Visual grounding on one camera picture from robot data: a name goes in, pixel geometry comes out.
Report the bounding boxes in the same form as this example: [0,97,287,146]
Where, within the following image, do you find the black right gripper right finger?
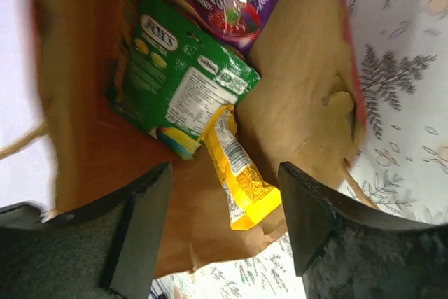
[278,162,447,298]

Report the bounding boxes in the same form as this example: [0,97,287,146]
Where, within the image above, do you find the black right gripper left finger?
[1,162,174,298]

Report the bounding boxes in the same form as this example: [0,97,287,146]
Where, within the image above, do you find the yellow snack packet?
[199,105,281,231]

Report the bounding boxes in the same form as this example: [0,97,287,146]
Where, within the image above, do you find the red brown paper bag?
[10,0,366,276]

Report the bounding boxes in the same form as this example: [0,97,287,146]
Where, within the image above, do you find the green snack packet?
[108,0,260,160]

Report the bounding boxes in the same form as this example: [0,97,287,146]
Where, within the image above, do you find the small green yellow candy packet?
[113,0,139,104]

